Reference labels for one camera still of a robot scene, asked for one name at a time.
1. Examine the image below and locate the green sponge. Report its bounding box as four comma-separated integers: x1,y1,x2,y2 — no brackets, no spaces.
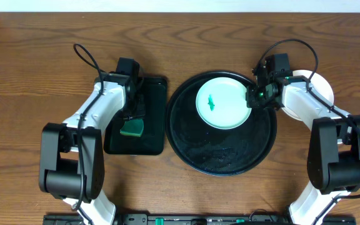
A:
120,119,144,138

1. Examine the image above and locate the light green plate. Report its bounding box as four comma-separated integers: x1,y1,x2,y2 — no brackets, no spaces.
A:
196,77,252,129

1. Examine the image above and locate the white plate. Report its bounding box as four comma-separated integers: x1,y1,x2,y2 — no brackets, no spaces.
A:
282,69,334,121

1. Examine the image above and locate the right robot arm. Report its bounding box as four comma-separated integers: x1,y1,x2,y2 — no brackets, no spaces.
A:
246,76,360,224

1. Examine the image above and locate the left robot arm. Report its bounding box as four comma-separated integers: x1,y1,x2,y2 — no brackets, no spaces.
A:
39,72,142,224

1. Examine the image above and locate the black rectangular tray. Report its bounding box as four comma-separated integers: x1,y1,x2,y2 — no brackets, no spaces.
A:
104,77,167,156

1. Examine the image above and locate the black round tray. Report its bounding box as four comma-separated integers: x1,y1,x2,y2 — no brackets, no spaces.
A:
165,71,277,176

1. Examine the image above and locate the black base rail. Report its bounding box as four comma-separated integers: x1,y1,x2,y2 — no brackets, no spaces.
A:
42,211,357,225

